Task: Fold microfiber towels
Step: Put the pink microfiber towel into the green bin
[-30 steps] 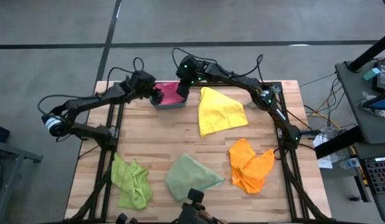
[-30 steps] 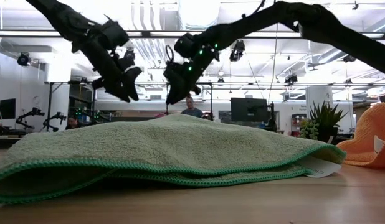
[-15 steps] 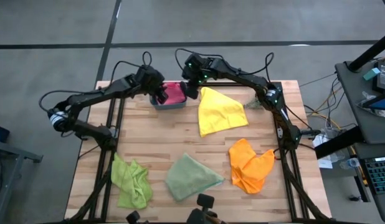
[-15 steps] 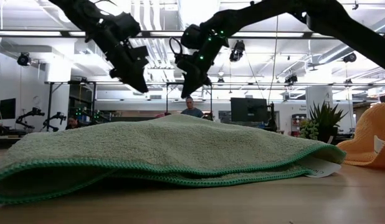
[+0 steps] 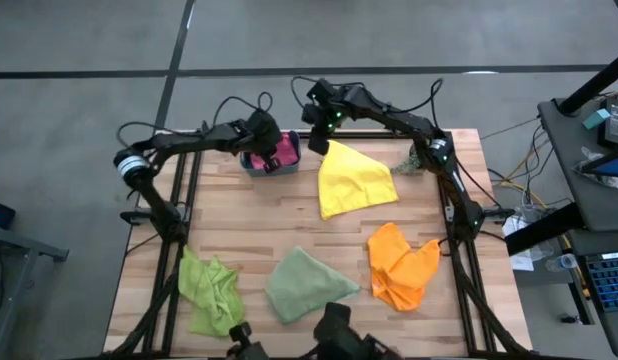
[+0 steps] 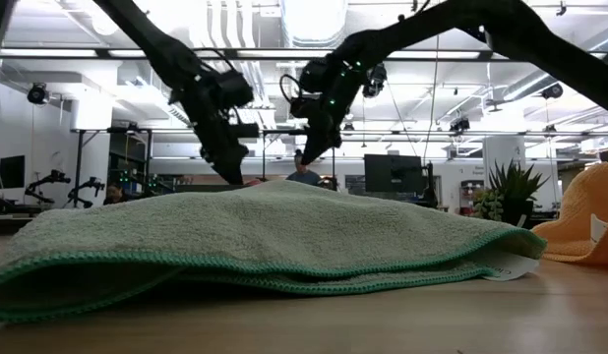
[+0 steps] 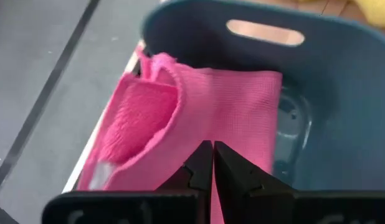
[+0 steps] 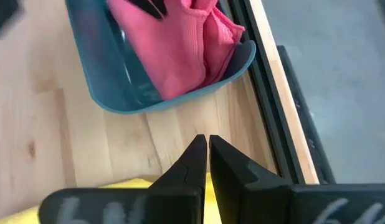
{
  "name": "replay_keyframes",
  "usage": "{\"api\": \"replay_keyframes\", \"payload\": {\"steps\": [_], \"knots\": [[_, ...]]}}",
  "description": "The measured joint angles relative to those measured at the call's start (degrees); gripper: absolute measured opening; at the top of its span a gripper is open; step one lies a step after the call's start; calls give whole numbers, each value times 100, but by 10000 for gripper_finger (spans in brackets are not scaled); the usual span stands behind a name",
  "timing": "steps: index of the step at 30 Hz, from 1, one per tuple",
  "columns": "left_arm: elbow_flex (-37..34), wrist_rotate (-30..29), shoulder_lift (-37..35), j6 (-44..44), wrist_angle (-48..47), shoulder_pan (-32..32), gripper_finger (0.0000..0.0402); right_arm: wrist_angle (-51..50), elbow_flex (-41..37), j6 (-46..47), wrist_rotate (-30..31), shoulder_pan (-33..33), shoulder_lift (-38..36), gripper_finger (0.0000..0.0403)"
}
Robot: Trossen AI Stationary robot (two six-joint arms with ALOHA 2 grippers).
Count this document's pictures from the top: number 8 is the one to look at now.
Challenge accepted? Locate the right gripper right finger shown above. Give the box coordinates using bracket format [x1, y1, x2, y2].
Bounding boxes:
[209, 134, 385, 224]

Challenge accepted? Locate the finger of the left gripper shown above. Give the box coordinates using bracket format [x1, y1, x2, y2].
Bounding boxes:
[126, 0, 164, 20]
[150, 0, 168, 16]

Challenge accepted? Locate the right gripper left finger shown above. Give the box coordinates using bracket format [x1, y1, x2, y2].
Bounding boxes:
[38, 134, 209, 224]

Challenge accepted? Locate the pink microfiber towel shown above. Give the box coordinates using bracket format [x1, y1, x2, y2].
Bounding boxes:
[106, 0, 246, 101]

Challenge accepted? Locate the yellow microfiber towel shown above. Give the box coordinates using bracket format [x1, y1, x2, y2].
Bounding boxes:
[0, 172, 223, 224]

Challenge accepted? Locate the teal plastic bin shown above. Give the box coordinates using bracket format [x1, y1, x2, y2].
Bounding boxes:
[64, 0, 257, 115]

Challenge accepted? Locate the black aluminium rig frame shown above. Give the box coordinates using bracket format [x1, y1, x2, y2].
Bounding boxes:
[226, 0, 336, 185]

